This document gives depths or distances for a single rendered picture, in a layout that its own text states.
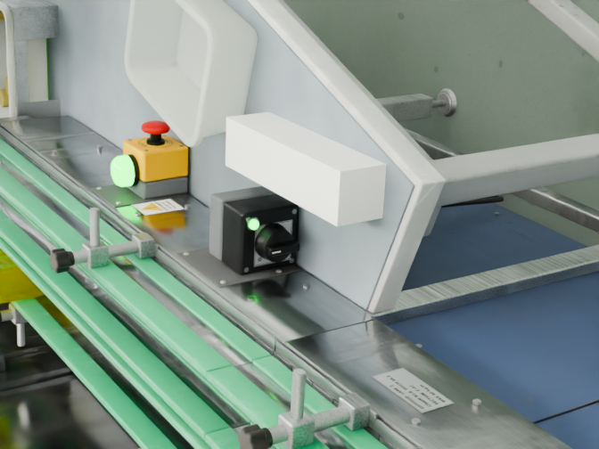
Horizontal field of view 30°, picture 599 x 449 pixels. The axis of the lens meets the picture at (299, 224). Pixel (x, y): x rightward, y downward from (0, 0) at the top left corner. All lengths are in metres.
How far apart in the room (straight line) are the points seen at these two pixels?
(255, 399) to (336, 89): 0.37
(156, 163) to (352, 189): 0.45
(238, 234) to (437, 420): 0.38
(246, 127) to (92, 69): 0.60
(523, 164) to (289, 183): 0.28
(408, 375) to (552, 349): 0.21
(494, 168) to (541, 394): 0.28
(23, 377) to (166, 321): 0.53
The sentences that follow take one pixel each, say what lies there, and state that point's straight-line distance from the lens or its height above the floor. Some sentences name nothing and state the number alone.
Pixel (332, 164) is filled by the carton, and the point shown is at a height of 0.80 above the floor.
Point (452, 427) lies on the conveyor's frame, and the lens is 1.06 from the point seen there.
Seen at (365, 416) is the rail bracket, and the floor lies 0.89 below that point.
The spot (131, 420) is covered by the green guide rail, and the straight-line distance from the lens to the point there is 1.40.
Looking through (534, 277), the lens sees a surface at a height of 0.50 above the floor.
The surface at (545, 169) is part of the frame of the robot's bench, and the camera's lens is 1.36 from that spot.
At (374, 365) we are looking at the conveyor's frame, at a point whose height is 0.82.
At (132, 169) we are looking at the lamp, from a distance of 1.56.
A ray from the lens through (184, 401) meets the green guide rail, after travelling 1.25.
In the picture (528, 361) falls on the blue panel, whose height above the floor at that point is 0.64.
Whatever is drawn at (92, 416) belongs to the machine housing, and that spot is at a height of 0.91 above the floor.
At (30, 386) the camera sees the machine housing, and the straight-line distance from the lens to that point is 1.75.
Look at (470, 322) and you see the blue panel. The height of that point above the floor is 0.64.
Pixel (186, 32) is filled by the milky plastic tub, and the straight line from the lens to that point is 1.55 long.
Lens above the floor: 1.46
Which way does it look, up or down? 31 degrees down
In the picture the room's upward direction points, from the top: 101 degrees counter-clockwise
